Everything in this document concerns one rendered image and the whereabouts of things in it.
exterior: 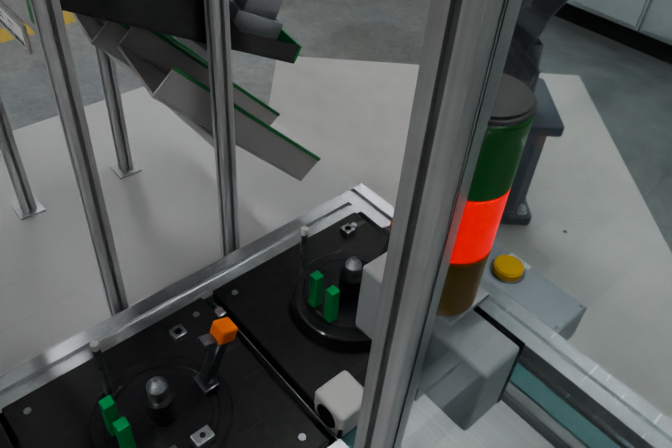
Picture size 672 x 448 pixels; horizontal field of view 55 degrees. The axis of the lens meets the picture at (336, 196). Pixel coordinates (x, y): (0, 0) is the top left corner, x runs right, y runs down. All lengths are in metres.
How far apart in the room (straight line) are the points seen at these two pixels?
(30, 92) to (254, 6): 2.39
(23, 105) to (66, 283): 2.09
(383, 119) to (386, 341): 0.90
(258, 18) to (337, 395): 0.45
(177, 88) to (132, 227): 0.37
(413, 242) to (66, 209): 0.83
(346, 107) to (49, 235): 0.62
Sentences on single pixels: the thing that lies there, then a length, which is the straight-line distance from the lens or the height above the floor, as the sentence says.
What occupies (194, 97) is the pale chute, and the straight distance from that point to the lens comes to 0.78.
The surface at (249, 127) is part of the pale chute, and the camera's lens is 0.84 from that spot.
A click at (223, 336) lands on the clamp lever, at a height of 1.07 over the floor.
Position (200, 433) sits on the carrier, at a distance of 0.67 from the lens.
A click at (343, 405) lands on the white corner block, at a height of 0.99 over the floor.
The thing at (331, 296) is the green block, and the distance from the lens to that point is 0.72.
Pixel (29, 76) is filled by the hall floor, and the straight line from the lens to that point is 3.25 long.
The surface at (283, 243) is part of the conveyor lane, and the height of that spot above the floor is 0.96.
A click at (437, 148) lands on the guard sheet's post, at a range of 0.32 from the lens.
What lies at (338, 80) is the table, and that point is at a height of 0.86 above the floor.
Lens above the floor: 1.59
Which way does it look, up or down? 41 degrees down
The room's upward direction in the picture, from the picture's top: 5 degrees clockwise
